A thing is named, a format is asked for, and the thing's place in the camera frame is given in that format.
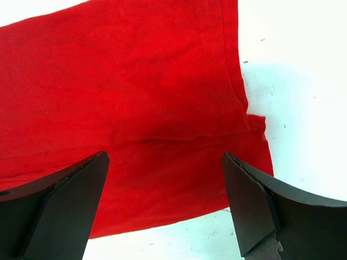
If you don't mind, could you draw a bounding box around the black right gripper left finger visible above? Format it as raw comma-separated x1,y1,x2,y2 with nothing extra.
1,151,110,259

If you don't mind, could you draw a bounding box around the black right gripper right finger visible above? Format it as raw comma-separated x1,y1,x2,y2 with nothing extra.
222,153,346,259

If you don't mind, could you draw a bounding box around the red t-shirt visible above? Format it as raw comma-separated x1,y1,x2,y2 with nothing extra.
1,1,273,238

